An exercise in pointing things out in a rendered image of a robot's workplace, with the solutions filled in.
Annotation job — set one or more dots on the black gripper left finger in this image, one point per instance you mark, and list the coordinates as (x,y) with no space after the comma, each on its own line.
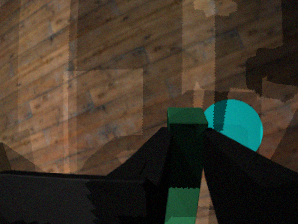
(134,193)

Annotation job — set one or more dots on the cyan circle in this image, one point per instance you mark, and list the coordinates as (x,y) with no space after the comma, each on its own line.
(237,120)

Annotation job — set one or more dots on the green rectangular post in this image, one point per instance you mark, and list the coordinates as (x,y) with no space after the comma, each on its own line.
(188,126)

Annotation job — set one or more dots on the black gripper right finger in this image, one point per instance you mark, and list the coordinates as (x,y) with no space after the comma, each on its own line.
(246,187)

